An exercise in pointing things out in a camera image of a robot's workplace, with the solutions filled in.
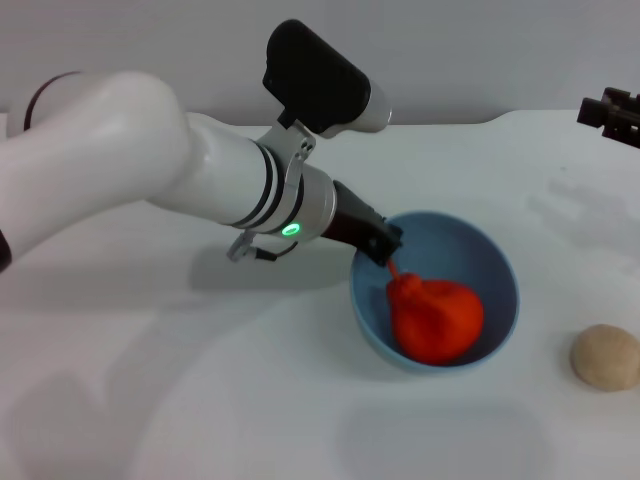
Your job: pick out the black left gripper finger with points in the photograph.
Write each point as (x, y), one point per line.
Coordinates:
(387, 247)

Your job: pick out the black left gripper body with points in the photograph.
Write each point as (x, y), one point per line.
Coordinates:
(355, 220)

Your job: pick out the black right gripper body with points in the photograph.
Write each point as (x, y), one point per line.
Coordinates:
(627, 120)

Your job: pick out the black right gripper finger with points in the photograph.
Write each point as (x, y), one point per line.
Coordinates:
(595, 110)

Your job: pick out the blue bowl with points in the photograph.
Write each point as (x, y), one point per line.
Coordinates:
(450, 240)

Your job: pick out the orange toy fruit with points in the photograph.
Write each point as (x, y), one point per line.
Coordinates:
(440, 320)

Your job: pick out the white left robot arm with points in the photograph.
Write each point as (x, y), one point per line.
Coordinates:
(125, 150)

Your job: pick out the round bread bun toy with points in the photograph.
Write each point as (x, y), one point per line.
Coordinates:
(607, 357)

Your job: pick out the black and white wrist camera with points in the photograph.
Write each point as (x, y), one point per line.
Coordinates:
(315, 75)

